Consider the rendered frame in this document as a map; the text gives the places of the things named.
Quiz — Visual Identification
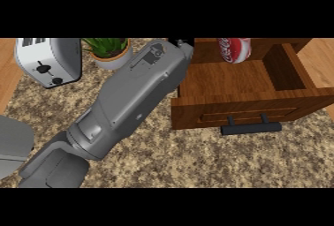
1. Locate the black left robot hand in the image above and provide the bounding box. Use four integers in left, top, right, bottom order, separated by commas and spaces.
167, 37, 195, 49

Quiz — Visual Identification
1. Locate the brown wooden cabinet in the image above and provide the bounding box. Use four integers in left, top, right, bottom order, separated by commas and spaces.
192, 37, 315, 64

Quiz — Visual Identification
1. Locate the red soda can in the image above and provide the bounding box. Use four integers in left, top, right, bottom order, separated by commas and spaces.
217, 37, 253, 64

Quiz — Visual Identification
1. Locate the brown wooden drawer box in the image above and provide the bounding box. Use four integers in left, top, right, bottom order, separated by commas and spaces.
175, 43, 322, 100

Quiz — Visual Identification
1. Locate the black drawer handle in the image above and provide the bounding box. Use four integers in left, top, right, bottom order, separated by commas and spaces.
219, 112, 284, 137

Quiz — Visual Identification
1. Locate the green plant in pale pot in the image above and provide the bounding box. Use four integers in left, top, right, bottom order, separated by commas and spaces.
82, 37, 136, 72

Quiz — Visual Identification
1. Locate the brown wooden drawer front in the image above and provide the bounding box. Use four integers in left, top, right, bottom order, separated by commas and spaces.
170, 87, 334, 131

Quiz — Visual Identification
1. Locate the white and silver toaster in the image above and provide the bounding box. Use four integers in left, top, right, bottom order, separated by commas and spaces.
15, 37, 84, 89

